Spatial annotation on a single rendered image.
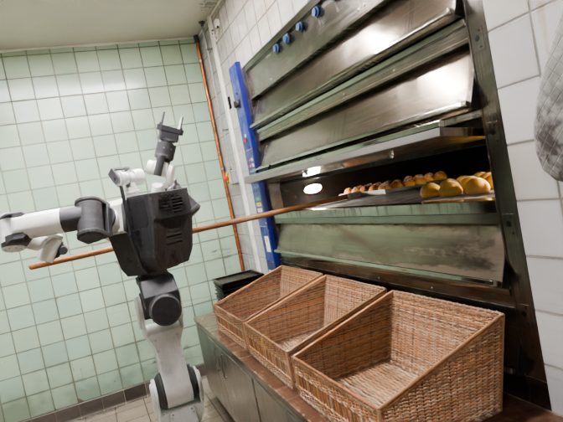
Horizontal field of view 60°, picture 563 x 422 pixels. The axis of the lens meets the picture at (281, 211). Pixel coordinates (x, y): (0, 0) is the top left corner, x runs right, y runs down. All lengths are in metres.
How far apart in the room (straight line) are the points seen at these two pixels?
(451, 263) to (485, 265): 0.15
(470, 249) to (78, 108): 2.96
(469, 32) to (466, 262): 0.69
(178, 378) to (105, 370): 1.88
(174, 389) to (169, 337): 0.20
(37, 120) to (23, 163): 0.31
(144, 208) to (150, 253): 0.16
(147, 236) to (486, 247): 1.15
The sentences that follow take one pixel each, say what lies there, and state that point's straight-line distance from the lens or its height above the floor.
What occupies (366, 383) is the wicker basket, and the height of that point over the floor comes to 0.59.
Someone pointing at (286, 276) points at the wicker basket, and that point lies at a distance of 2.97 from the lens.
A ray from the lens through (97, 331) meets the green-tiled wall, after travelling 3.86.
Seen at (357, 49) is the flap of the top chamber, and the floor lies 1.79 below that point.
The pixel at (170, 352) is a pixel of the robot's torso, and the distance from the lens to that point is 2.08.
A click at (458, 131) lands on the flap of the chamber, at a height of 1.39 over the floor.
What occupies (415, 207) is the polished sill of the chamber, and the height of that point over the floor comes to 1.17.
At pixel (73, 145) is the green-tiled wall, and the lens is 3.82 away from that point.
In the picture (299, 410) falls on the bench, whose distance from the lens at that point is 1.79.
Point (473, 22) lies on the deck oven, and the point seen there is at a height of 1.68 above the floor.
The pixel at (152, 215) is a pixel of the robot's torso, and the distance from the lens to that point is 1.82.
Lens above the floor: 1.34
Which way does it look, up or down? 3 degrees down
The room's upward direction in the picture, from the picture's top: 11 degrees counter-clockwise
